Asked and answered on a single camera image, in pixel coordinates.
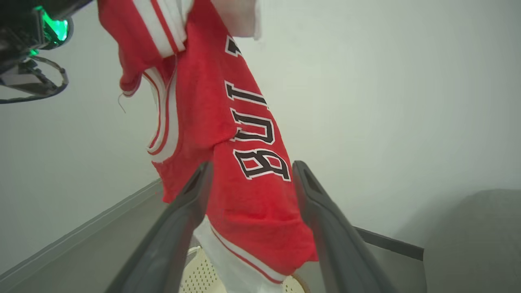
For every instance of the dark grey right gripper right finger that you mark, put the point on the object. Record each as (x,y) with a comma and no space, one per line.
(342,252)

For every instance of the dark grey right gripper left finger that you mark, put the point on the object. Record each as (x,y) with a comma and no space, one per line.
(167,248)

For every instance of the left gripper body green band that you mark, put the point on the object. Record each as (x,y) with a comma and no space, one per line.
(24,28)

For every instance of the red and white basketball jersey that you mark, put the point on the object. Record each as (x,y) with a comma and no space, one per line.
(211,122)

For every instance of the cream plastic laundry basket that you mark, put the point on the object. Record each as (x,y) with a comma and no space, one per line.
(199,276)

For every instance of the black baseboard strip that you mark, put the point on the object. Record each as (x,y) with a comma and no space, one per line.
(390,243)

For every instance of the grey baseboard strip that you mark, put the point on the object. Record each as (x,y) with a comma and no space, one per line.
(81,232)

